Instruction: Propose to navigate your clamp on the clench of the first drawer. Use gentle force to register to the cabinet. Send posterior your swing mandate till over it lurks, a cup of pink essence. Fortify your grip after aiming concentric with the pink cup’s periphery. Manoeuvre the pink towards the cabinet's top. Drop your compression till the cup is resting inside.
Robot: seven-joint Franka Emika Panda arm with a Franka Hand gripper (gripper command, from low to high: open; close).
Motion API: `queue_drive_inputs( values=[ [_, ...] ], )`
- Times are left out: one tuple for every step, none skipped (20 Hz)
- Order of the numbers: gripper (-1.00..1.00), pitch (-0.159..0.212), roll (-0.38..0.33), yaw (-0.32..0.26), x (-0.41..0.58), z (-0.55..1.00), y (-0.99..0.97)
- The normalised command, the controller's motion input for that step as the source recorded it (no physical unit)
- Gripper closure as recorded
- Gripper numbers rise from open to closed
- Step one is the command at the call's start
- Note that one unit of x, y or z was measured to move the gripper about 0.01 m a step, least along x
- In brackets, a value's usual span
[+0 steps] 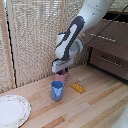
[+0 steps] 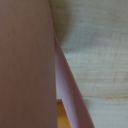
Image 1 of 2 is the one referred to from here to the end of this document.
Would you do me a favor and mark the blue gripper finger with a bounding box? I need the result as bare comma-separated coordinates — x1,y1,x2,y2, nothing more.
64,67,70,75

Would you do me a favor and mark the silver drawer handle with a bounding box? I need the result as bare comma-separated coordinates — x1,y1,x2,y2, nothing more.
89,32,118,43
96,55,123,67

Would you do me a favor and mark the white plate with patterned rim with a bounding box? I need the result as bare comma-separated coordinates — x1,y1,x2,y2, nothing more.
0,94,32,128

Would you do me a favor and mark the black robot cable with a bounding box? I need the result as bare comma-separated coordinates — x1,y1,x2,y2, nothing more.
81,6,128,50

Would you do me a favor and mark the pale grey rounded object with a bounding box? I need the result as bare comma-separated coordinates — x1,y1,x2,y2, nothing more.
110,102,128,128

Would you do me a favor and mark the woven bamboo screen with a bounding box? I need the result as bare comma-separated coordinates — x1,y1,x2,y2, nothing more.
5,0,88,88

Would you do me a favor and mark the orange block with white stripes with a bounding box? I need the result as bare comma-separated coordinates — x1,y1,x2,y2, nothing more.
70,82,86,94

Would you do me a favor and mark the dark wooden drawer cabinet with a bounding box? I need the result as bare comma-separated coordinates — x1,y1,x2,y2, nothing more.
85,8,128,82

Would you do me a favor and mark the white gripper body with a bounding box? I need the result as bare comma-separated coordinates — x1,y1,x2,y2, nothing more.
51,58,71,74

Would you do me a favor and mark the blue mug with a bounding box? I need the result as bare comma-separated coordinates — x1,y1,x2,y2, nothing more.
50,80,65,102

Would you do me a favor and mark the wooden post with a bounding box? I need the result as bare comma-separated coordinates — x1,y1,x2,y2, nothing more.
0,0,17,90

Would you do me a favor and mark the brown drawer front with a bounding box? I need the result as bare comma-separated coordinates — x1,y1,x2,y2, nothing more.
88,47,128,81
84,18,128,51

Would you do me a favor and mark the pink mug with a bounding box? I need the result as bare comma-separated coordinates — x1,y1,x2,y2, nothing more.
54,69,70,85

